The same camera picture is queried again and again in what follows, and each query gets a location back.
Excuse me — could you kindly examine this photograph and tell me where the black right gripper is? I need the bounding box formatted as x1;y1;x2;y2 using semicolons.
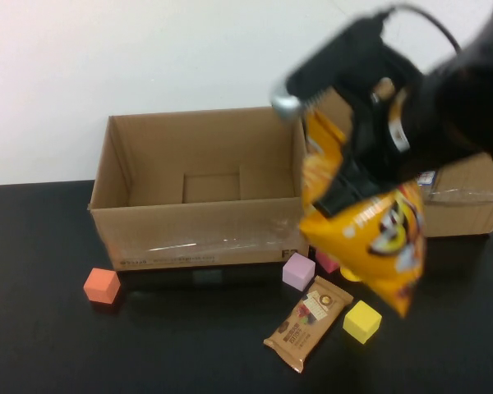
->
313;76;414;219

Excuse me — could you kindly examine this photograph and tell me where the yellow chips bag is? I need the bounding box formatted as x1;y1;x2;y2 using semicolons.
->
298;108;427;319

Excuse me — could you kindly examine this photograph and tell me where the brown biscuit packet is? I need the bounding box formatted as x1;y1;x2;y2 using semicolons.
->
263;275;354;373

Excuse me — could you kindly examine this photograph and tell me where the pink foam cube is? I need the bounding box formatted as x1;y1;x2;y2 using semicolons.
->
315;249;343;274

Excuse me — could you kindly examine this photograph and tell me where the lilac foam cube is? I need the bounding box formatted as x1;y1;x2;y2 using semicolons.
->
282;252;316;291

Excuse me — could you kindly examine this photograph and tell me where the white-labelled brown cardboard box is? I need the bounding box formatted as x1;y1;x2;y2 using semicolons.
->
303;81;493;239

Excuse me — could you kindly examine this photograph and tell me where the yellow foam cube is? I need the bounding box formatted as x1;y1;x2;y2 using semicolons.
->
343;300;383;345

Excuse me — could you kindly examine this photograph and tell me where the printed brown cardboard box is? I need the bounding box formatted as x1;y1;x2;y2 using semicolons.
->
88;106;316;272

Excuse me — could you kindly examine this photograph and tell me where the orange foam cube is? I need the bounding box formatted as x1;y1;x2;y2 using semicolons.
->
83;268;122;305

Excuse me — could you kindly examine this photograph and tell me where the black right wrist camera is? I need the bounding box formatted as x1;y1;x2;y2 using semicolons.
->
270;11;420;122

